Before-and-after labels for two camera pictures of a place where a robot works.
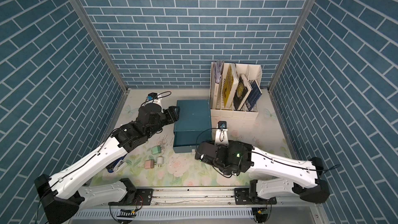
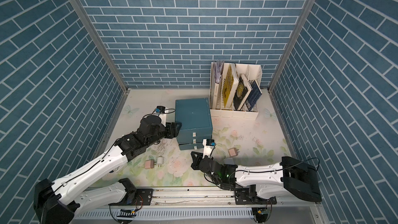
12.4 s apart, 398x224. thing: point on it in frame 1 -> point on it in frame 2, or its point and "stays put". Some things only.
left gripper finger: x=173 y=117 -> x=173 y=134
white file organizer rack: x=235 y=91 stays put
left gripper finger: x=172 y=110 -> x=176 y=126
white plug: x=159 y=161 stays put
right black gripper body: x=221 y=168 -> x=217 y=181
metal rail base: x=200 y=204 stays put
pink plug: x=150 y=164 stays put
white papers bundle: x=218 y=66 stays put
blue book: x=254 y=96 stays put
